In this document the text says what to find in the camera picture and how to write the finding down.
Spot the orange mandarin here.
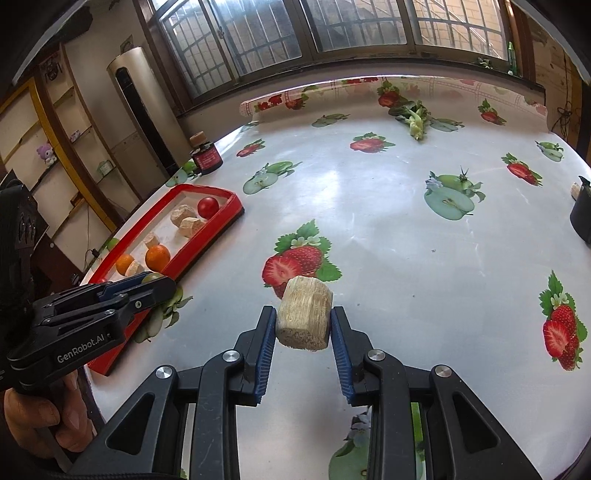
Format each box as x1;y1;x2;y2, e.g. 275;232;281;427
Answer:
115;254;134;276
144;244;171;273

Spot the long beige corn piece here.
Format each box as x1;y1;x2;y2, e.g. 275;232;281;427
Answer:
276;276;332;351

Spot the round beige corn piece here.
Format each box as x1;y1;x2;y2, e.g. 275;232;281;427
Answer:
169;204;197;228

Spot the green tomato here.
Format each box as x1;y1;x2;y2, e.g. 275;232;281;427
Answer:
141;272;163;283

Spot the small beige corn piece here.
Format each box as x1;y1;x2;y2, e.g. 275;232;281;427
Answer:
143;233;160;249

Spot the left hand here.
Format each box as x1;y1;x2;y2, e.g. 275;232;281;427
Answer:
3;372;95;458

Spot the red rimmed white tray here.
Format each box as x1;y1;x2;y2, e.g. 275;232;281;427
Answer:
85;183;246;377

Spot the wooden shelf unit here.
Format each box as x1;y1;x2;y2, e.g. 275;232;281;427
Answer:
1;45;140;272

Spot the dark jar with cork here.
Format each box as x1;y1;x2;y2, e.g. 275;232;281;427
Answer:
189;131;223;175

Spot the purple plush toy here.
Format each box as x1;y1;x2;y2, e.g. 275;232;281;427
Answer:
36;142;57;167

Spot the standing air conditioner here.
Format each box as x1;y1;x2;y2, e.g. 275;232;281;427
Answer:
107;47;191;177

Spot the fruit print tablecloth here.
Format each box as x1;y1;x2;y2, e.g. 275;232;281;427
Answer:
89;77;590;479

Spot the green leafy vegetable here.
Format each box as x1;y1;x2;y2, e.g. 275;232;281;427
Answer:
389;101;465;142

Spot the window with metal grille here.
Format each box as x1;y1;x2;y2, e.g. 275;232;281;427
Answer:
133;0;536;112

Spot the black cup on table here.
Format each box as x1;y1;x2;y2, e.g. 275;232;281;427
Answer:
570;176;591;245

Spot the green bottle on sill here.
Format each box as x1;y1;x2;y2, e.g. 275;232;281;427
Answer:
507;41;519;76

